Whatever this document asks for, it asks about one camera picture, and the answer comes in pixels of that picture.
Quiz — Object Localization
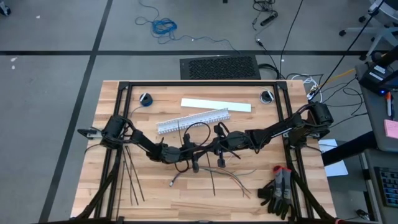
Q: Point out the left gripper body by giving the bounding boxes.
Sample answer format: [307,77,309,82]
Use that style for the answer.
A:
[156,144,196,165]

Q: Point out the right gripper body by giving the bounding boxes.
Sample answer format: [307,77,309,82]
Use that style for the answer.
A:
[223,130,252,152]

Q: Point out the multicolour wire harness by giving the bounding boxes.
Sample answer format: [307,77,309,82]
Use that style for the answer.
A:
[169,166,258,200]

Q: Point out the black perforated floor mat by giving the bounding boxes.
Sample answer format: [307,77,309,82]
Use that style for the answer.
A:
[179,55,262,80]

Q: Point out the white paper sheet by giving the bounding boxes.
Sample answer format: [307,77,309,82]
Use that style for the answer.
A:
[317,139,349,177]

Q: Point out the black desk leg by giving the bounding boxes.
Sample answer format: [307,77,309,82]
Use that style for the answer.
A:
[322,130,379,166]

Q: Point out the black power strip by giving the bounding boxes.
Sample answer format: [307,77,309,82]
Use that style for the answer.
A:
[260,11,279,27]

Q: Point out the grey side desk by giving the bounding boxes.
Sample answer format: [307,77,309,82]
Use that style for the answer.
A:
[354,60,398,153]

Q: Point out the black label printer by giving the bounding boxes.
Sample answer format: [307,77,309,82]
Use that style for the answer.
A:
[357,60,398,96]

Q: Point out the pink sticky notes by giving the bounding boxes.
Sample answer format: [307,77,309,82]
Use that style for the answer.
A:
[383,119,398,140]

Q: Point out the orange capped marker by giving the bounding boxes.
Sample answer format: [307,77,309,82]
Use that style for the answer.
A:
[385,92,393,118]

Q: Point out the black keyboard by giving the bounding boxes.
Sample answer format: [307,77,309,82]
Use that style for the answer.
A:
[374,166,398,208]

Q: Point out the grey office chair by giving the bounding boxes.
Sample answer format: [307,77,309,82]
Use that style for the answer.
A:
[338,0,398,62]

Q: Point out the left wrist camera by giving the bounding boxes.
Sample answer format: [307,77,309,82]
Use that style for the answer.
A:
[182,133,196,147]

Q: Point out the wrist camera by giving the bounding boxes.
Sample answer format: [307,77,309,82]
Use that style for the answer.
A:
[213,122,230,138]
[182,133,196,147]

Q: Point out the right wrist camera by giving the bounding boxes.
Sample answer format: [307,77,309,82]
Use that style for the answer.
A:
[213,122,230,138]

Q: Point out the white slotted cable duct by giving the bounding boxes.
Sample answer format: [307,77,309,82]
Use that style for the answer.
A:
[156,108,231,135]

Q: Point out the white flat duct cover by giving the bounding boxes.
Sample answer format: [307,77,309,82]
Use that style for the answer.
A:
[180,98,252,113]

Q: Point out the black aluminium table frame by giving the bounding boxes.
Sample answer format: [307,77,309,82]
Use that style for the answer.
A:
[76,80,336,224]

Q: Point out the white cable bundle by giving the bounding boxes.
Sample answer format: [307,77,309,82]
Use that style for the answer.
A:
[306,74,323,103]

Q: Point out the thin black hanging cable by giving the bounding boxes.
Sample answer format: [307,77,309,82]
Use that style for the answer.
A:
[279,0,305,79]

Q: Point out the yellow floor cable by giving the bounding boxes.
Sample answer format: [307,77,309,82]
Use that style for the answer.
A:
[323,68,357,86]

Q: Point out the blue cable coil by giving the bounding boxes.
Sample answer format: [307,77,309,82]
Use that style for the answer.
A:
[134,1,240,54]

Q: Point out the thick black hanging cable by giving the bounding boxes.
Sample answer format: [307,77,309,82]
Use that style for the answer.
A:
[310,0,386,97]

